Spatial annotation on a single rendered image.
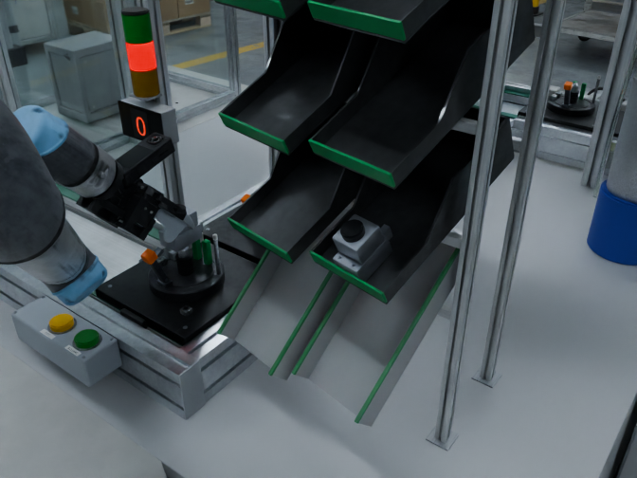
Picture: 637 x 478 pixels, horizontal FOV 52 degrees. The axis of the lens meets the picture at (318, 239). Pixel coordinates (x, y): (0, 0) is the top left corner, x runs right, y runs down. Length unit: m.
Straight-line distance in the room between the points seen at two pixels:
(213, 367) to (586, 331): 0.72
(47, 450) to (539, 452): 0.77
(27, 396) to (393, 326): 0.66
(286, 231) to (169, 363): 0.31
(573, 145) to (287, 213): 1.23
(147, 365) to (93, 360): 0.09
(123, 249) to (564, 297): 0.95
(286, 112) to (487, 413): 0.61
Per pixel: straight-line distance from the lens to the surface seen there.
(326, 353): 0.98
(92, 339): 1.15
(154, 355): 1.11
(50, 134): 0.93
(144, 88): 1.29
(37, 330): 1.22
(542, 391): 1.22
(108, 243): 1.50
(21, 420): 1.21
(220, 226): 1.40
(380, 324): 0.95
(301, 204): 0.94
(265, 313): 1.04
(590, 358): 1.31
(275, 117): 0.86
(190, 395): 1.10
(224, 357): 1.13
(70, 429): 1.17
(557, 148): 2.04
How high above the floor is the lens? 1.68
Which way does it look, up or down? 32 degrees down
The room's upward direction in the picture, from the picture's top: straight up
